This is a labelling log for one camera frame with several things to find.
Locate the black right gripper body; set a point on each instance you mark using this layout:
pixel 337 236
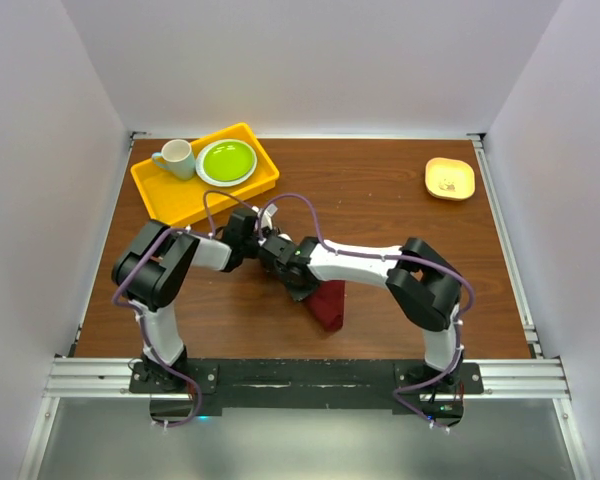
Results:
pixel 298 291

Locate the dark red cloth napkin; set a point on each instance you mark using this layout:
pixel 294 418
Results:
pixel 327 305

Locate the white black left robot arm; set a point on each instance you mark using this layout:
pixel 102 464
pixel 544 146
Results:
pixel 150 274

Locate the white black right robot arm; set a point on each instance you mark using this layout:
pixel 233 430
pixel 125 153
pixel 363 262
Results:
pixel 425 287

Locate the green plate white rim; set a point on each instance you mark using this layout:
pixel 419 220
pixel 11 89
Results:
pixel 226 163

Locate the yellow plastic tray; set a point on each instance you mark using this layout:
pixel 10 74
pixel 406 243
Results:
pixel 179 203

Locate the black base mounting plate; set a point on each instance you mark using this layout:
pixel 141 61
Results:
pixel 301 383

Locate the light blue ceramic mug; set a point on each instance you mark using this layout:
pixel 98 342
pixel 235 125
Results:
pixel 177 157

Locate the small yellow square dish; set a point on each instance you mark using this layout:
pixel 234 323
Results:
pixel 449 179

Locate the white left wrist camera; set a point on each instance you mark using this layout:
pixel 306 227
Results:
pixel 266 215

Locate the aluminium frame rail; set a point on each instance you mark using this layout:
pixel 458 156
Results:
pixel 501 379

